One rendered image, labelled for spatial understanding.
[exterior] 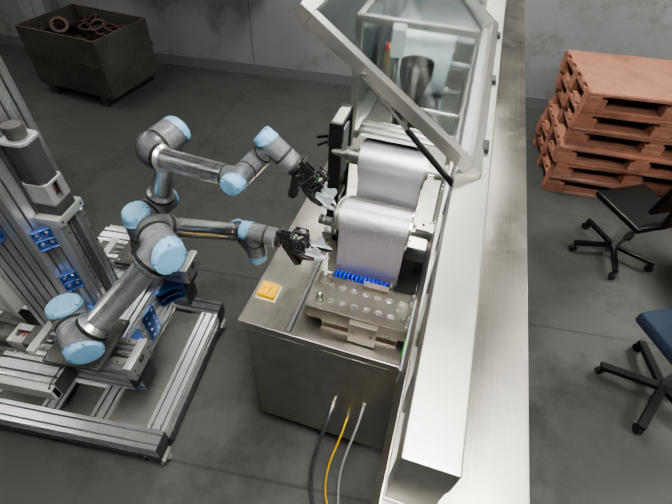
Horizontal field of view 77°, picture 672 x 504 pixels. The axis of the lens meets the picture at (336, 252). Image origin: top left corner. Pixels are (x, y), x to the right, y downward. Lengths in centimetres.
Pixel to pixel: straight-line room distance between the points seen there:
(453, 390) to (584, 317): 262
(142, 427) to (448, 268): 179
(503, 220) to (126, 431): 186
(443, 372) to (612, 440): 221
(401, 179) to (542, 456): 167
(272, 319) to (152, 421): 90
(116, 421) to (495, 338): 185
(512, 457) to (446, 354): 28
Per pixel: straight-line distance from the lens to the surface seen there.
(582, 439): 278
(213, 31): 561
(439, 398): 68
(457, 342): 74
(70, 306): 170
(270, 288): 171
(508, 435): 94
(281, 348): 171
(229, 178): 141
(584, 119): 385
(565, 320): 319
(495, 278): 116
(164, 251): 144
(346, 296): 155
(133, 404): 240
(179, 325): 257
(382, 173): 159
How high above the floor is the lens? 225
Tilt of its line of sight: 46 degrees down
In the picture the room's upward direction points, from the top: 3 degrees clockwise
